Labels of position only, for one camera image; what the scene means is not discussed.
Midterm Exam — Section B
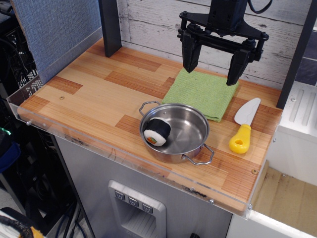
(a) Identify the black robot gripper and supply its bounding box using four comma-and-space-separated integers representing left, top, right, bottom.
177, 0, 269, 86

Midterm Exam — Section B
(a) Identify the green cloth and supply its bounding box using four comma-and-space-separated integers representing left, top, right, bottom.
162, 69, 239, 122

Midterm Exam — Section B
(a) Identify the stainless steel pot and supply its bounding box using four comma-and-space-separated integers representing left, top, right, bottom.
139, 101, 214, 165

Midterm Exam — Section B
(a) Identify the plush sushi roll toy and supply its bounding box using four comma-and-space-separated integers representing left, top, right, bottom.
143, 117, 171, 147

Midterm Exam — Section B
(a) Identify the blue fabric panel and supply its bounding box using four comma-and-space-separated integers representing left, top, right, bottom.
11, 0, 102, 83

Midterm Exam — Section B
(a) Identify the white toy sink unit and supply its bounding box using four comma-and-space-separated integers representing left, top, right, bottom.
227, 82, 317, 238

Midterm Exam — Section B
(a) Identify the silver toy fridge dispenser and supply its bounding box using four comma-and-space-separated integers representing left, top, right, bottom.
108, 180, 167, 238

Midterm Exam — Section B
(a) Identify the black plastic crate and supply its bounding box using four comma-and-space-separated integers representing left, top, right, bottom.
0, 23, 43, 100

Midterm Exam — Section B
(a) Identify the clear acrylic table guard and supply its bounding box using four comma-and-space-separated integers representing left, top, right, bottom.
7, 76, 281, 217

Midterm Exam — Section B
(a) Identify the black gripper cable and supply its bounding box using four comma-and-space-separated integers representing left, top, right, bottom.
247, 0, 273, 14

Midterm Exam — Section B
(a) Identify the dark grey right post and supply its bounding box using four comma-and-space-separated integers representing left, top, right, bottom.
276, 0, 317, 109

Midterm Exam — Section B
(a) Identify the yellow handled toy knife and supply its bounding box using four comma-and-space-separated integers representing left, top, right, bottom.
229, 98, 261, 154

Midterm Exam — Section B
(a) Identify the blue cable on floor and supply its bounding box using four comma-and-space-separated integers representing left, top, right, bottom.
55, 205, 86, 238

